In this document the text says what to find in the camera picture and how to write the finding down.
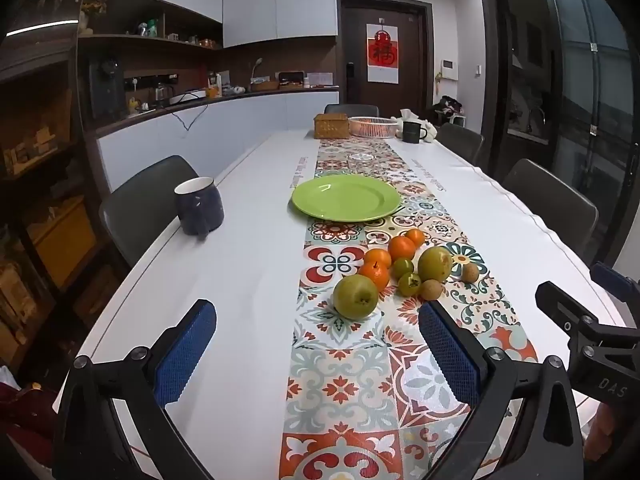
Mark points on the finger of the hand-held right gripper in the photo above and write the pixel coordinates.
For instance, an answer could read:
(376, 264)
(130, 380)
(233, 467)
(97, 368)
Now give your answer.
(612, 280)
(555, 297)

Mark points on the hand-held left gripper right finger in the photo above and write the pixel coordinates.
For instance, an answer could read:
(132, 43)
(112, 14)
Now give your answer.
(447, 355)

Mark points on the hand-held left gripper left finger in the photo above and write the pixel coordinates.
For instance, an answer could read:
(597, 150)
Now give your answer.
(182, 355)

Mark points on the brown kiwi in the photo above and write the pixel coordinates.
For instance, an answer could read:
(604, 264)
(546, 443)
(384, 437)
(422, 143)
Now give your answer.
(469, 273)
(431, 289)

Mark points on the green persimmon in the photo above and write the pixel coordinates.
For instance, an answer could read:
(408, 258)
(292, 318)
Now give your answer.
(409, 285)
(402, 267)

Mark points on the green pear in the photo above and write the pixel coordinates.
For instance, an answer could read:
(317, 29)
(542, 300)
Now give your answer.
(435, 263)
(355, 297)

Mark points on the orange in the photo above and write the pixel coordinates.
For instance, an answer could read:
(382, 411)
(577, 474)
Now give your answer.
(375, 276)
(414, 236)
(402, 248)
(377, 256)

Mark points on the green plate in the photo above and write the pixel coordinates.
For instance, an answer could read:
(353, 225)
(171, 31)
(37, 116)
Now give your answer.
(345, 199)

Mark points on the person's right hand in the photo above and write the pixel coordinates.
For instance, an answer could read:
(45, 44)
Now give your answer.
(602, 440)

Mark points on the grey chair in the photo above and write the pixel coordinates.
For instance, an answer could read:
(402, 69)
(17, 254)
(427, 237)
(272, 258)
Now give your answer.
(351, 109)
(462, 140)
(550, 195)
(145, 195)

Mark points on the white patterned tablecloth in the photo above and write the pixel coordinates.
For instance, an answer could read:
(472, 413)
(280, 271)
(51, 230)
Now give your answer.
(250, 270)

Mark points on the dark blue mug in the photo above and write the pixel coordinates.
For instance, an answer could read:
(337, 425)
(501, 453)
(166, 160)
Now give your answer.
(200, 207)

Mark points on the dark red cloth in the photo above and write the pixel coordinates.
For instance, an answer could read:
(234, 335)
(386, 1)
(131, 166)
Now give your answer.
(25, 410)

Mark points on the glass sliding door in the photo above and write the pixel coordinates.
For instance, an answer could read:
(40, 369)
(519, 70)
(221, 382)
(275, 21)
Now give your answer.
(590, 110)

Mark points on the metal faucet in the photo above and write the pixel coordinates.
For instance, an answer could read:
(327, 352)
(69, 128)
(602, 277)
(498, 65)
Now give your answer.
(537, 117)

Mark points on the white cloth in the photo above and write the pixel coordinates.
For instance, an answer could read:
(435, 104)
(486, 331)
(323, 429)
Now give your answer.
(431, 130)

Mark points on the dark green mug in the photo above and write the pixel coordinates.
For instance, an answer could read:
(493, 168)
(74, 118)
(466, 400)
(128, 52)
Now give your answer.
(412, 132)

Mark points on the dark display cabinet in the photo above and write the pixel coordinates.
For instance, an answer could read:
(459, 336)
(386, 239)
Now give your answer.
(45, 185)

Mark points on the black bag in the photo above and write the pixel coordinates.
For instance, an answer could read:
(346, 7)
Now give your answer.
(448, 105)

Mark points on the white counter cabinet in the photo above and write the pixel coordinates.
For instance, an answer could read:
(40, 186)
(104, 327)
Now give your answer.
(240, 120)

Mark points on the wicker box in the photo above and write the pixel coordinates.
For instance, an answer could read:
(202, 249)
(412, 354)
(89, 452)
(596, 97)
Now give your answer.
(331, 126)

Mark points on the dark brown door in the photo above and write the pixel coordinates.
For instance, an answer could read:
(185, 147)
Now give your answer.
(412, 60)

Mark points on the black coffee machine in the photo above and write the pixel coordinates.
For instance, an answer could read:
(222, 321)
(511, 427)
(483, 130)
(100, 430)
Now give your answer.
(106, 87)

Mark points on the wooden tray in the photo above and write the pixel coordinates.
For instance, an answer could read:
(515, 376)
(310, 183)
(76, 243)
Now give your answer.
(264, 85)

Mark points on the white desk lamp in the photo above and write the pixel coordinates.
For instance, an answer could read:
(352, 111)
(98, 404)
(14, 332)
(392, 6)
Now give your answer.
(257, 67)

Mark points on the black box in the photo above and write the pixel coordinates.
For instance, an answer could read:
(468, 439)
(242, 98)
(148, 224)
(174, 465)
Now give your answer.
(291, 78)

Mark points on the white upper cabinet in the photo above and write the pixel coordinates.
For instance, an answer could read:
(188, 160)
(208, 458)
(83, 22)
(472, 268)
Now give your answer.
(280, 2)

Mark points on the white wall intercom panel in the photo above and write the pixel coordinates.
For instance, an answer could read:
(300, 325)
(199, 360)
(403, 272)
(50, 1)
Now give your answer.
(449, 70)

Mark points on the red and white wall poster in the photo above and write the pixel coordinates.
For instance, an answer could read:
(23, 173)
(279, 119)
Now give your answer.
(382, 55)

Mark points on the wooden wall shelf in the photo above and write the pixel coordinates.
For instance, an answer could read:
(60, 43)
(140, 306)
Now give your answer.
(150, 40)

